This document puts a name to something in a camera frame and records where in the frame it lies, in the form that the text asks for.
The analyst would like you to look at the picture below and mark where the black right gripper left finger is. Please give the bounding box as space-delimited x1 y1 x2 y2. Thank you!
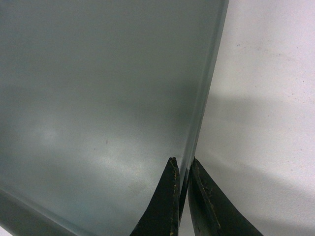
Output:
131 157 180 236

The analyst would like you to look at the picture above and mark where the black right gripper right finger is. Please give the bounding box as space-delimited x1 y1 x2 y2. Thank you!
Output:
188 158 262 236

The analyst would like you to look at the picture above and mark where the grey rectangular serving tray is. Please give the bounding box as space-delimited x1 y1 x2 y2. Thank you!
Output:
0 0 228 236

